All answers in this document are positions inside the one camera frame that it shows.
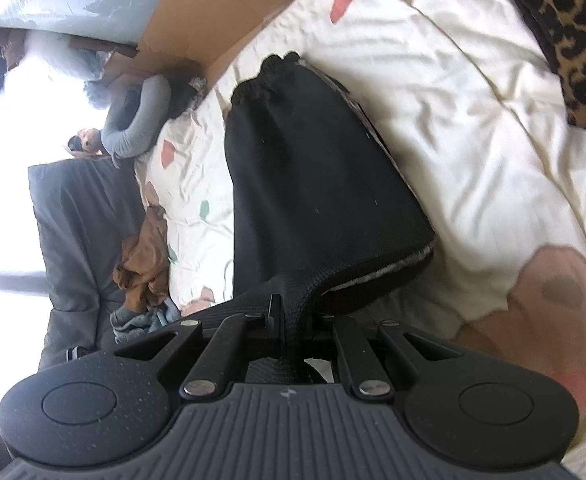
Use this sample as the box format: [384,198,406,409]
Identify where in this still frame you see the black shorts with bear-print trim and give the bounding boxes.
[223,51,437,386]

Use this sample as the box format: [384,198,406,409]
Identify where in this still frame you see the brown garment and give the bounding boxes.
[112,204,170,314]

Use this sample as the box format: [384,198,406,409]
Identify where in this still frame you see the cream printed bedsheet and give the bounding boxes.
[132,0,586,480]

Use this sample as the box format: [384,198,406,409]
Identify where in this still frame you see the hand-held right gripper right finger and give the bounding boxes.
[314,312,457,401]

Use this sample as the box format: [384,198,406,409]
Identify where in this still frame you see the grey neck pillow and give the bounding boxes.
[100,74,172,159]

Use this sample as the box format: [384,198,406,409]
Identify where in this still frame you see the leopard print garment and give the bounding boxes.
[488,0,586,137]

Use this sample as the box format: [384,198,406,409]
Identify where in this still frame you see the dark grey cushion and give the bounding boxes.
[27,157,150,367]

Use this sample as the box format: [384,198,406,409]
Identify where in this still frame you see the dark cloth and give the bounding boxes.
[165,77,205,119]

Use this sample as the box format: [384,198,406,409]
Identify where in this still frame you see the blue-grey garment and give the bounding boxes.
[110,299,182,346]

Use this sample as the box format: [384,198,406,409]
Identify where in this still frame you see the brown cardboard sheet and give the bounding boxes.
[68,0,335,92]

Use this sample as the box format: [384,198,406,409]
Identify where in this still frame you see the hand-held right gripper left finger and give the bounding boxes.
[114,293,287,401]

